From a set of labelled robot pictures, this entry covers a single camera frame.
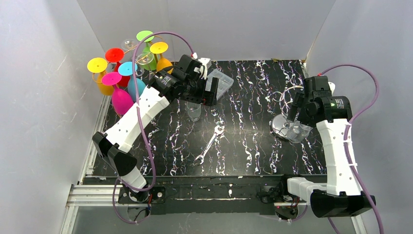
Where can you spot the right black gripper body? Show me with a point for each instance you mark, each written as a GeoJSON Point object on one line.
{"type": "Point", "coordinates": [301, 105]}

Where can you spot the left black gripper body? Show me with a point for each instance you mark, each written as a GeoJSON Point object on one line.
{"type": "Point", "coordinates": [200, 97]}

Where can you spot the clear stemless glass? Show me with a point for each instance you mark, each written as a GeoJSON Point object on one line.
{"type": "Point", "coordinates": [298, 133]}

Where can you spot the orange glass yellow base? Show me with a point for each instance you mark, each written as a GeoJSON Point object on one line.
{"type": "Point", "coordinates": [159, 48]}

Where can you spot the clear champagne flute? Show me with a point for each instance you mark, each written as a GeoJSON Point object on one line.
{"type": "Point", "coordinates": [148, 63]}

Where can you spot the blue wine glass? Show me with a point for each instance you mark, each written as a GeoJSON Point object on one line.
{"type": "Point", "coordinates": [135, 82]}

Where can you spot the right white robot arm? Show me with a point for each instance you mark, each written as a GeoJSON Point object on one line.
{"type": "Point", "coordinates": [316, 107]}

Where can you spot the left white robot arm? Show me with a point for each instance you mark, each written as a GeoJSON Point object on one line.
{"type": "Point", "coordinates": [186, 82]}

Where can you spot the clear tumbler glass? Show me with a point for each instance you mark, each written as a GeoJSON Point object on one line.
{"type": "Point", "coordinates": [194, 111]}

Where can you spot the green wine glass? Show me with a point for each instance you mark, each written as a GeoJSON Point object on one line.
{"type": "Point", "coordinates": [141, 35]}

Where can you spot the pink wine glass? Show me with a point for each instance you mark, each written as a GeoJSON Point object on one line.
{"type": "Point", "coordinates": [121, 100]}

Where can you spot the clear wine glass rear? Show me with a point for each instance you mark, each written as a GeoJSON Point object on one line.
{"type": "Point", "coordinates": [128, 46]}

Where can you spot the red wine glass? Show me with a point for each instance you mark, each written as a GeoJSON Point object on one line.
{"type": "Point", "coordinates": [115, 55]}

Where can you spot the clear plastic screw box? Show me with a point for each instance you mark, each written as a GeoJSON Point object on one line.
{"type": "Point", "coordinates": [225, 82]}

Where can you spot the silver combination wrench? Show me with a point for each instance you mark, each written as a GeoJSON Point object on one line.
{"type": "Point", "coordinates": [218, 130]}

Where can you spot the orange glass yellow foot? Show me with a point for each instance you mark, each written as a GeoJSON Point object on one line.
{"type": "Point", "coordinates": [98, 66]}

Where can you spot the silver wire glass rack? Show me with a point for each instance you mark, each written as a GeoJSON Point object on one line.
{"type": "Point", "coordinates": [284, 109]}

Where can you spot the gold wire glass rack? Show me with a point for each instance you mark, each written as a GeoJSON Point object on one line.
{"type": "Point", "coordinates": [119, 80]}

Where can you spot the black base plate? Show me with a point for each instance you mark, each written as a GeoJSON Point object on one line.
{"type": "Point", "coordinates": [214, 194]}

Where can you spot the aluminium frame rail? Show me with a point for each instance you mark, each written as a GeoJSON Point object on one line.
{"type": "Point", "coordinates": [102, 195]}

